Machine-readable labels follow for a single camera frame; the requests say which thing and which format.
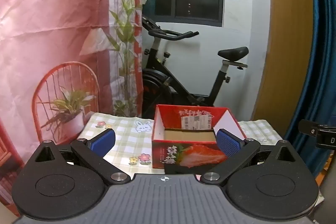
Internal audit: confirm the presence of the wooden door panel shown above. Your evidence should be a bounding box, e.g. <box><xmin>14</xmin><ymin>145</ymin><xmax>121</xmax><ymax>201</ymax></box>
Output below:
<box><xmin>253</xmin><ymin>0</ymin><xmax>313</xmax><ymax>136</ymax></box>

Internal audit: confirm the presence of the red strawberry cardboard box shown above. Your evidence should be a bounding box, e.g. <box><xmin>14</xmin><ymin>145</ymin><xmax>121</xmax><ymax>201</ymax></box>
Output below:
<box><xmin>151</xmin><ymin>105</ymin><xmax>246</xmax><ymax>174</ymax></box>

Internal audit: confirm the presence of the checkered bunny tablecloth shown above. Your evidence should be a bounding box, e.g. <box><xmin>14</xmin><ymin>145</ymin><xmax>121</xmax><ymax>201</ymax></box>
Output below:
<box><xmin>79</xmin><ymin>112</ymin><xmax>284</xmax><ymax>179</ymax></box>

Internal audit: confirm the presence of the pink printed backdrop cloth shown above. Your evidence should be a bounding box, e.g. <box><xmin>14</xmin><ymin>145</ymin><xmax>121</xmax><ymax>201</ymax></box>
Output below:
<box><xmin>1</xmin><ymin>0</ymin><xmax>143</xmax><ymax>213</ymax></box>

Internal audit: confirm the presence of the black exercise bike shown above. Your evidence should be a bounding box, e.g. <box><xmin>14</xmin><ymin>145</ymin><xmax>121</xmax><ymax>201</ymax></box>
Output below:
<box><xmin>142</xmin><ymin>16</ymin><xmax>249</xmax><ymax>119</ymax></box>

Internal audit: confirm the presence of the blue curtain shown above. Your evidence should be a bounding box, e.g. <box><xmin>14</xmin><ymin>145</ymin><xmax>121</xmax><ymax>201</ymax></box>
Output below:
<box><xmin>285</xmin><ymin>0</ymin><xmax>335</xmax><ymax>176</ymax></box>

